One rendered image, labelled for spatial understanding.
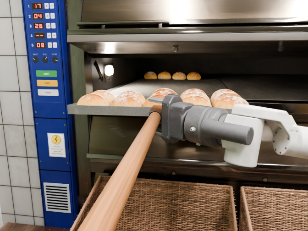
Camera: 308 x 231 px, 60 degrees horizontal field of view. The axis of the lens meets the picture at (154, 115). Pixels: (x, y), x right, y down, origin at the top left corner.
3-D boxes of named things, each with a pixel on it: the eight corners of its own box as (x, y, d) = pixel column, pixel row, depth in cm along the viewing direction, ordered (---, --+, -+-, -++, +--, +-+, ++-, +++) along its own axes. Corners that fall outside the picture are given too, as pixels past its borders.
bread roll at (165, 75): (157, 79, 192) (157, 71, 190) (158, 78, 198) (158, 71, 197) (171, 79, 191) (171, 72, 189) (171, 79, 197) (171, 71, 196)
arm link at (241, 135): (222, 107, 63) (272, 115, 55) (214, 152, 63) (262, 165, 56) (196, 103, 54) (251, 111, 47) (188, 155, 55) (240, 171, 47)
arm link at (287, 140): (228, 102, 57) (288, 112, 58) (221, 144, 57) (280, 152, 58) (240, 103, 51) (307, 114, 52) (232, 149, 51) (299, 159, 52)
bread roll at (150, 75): (142, 79, 194) (142, 71, 193) (145, 78, 200) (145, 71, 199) (156, 79, 192) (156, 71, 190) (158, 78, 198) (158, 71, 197)
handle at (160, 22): (75, 37, 94) (77, 38, 96) (168, 36, 89) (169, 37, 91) (75, 20, 94) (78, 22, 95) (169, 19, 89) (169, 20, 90)
